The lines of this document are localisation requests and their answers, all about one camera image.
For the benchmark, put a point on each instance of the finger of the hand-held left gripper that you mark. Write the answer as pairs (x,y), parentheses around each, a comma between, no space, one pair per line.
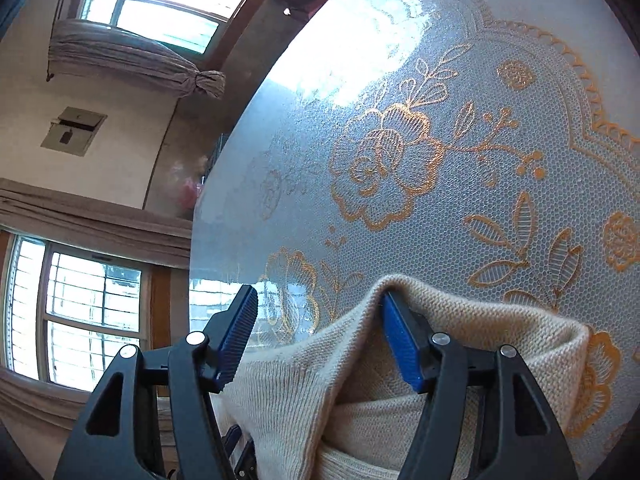
(244,460)

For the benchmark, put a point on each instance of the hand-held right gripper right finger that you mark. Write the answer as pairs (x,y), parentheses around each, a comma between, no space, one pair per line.
(400,345)

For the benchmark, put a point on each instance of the wall electrical box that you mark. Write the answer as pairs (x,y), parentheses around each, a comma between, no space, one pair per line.
(72,130)

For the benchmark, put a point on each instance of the long beige curtain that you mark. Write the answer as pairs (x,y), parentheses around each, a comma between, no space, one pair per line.
(90,220)

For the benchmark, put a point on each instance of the white-framed barred window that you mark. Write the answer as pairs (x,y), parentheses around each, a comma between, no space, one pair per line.
(75,310)

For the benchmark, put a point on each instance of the wide green-framed window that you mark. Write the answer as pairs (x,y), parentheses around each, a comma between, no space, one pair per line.
(160,5)

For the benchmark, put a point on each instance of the pink plastic bag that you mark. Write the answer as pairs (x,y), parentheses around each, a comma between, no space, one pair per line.
(190,190)

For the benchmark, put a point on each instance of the cream knit sweater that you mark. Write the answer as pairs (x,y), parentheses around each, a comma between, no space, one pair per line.
(300,385)

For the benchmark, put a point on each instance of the tied beige curtain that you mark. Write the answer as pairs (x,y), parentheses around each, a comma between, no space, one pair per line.
(125,55)

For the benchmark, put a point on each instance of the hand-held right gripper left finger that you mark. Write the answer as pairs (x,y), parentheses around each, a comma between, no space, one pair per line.
(237,340)

